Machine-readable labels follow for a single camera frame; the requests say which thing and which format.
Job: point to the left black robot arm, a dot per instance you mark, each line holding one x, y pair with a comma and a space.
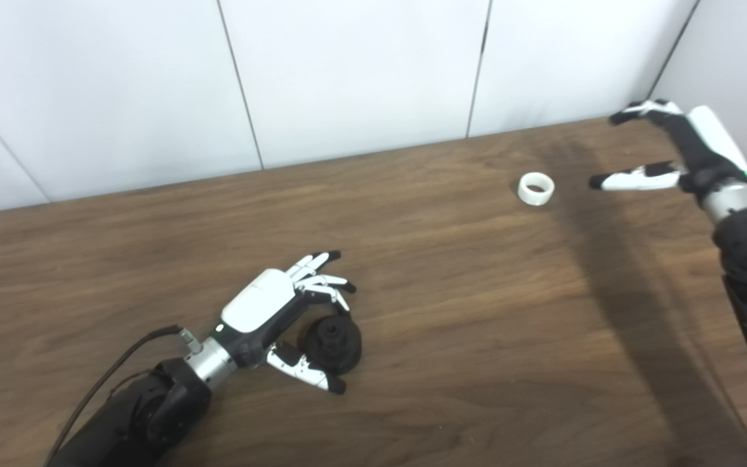
146, 408

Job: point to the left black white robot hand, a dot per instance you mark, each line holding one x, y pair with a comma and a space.
257, 305

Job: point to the round black plastic part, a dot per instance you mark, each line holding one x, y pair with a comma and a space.
334, 347

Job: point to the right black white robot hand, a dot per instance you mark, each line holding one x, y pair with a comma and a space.
714, 139

